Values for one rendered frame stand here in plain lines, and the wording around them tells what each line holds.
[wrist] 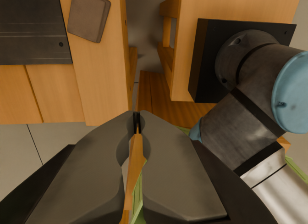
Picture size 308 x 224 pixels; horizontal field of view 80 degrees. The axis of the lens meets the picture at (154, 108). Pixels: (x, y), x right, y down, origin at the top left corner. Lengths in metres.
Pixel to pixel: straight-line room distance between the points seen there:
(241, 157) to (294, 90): 0.12
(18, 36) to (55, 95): 0.17
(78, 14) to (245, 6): 0.43
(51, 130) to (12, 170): 0.67
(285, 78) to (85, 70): 0.45
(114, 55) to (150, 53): 0.92
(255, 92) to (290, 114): 0.06
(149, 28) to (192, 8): 0.86
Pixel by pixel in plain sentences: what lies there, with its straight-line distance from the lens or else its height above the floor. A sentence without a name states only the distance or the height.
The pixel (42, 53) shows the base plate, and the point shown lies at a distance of 0.58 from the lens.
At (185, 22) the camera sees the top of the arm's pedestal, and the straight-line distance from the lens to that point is 0.57.
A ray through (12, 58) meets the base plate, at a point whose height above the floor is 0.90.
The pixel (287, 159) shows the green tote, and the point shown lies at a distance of 1.01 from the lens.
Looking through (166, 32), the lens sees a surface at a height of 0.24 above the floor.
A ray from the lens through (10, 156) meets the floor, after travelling 2.27.
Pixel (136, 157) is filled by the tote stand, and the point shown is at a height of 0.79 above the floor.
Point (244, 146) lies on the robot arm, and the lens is 0.34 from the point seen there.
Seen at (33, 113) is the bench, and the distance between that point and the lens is 0.69.
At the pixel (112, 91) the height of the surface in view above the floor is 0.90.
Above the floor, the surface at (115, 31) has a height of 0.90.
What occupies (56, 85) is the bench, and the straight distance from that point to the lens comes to 0.62.
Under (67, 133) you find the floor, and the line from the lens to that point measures 1.85.
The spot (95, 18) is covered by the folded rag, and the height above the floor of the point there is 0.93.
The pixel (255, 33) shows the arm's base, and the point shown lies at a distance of 0.49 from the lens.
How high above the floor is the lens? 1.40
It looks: 62 degrees down
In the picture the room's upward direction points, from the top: 174 degrees clockwise
